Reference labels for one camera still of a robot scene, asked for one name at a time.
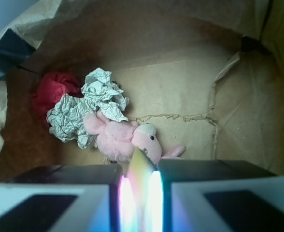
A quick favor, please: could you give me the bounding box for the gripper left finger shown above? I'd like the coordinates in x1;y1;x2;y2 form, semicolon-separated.
0;164;122;232

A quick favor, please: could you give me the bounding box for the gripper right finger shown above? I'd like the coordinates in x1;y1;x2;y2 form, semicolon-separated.
159;159;284;232

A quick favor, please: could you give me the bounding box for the yellow green sponge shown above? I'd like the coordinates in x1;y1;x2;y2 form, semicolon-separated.
127;148;156;232

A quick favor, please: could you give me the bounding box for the pink plush bunny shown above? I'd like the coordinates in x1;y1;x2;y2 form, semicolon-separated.
84;111;185;164

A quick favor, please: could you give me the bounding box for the crumpled white paper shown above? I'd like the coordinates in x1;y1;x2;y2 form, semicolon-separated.
46;68;129;149

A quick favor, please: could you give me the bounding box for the crumpled red paper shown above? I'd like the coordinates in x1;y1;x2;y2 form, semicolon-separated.
31;72;83;125

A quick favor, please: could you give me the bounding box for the brown paper bag bin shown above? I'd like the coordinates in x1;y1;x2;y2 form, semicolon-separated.
0;0;284;181

